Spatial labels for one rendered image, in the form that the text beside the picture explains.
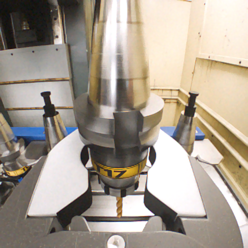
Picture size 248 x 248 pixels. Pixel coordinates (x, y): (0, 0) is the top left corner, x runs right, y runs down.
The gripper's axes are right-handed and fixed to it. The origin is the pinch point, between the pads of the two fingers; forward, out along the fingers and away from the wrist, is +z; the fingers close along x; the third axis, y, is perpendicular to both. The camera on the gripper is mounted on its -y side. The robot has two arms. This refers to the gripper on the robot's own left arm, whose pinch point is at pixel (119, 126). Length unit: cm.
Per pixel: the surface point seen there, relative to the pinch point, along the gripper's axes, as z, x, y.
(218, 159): 5.9, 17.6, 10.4
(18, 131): 14.0, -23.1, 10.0
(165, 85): 104, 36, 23
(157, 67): 104, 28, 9
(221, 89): 53, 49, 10
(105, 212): 12.8, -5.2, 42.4
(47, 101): 8.4, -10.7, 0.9
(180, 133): 7.6, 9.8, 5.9
